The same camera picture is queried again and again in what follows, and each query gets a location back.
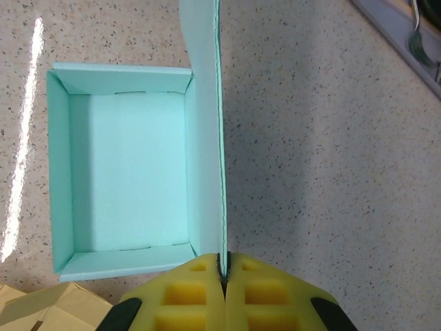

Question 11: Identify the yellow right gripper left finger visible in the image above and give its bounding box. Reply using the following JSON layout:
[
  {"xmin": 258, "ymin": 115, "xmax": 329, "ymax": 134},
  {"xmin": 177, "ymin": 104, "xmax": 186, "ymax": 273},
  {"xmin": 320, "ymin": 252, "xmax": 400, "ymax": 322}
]
[{"xmin": 98, "ymin": 253, "xmax": 227, "ymax": 331}]

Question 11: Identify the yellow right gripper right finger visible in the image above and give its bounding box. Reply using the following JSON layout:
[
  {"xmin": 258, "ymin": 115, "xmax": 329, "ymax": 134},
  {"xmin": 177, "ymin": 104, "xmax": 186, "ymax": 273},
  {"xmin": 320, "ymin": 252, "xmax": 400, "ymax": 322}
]
[{"xmin": 225, "ymin": 252, "xmax": 359, "ymax": 331}]

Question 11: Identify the teal paper box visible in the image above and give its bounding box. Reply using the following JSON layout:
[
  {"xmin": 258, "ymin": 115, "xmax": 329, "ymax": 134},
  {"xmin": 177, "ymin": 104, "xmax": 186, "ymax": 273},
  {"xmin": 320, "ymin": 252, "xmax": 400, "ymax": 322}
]
[{"xmin": 46, "ymin": 0, "xmax": 231, "ymax": 284}]

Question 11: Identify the yellow paper box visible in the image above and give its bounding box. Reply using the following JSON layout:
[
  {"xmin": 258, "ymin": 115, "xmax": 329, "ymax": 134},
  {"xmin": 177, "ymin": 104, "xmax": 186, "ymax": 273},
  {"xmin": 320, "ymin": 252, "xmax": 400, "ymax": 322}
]
[{"xmin": 0, "ymin": 281, "xmax": 115, "ymax": 331}]

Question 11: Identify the lavender plastic tray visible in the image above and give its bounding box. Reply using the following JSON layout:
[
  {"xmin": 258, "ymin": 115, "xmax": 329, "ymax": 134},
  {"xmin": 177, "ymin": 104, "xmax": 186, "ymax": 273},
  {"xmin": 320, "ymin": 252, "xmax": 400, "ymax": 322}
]
[{"xmin": 351, "ymin": 0, "xmax": 441, "ymax": 103}]

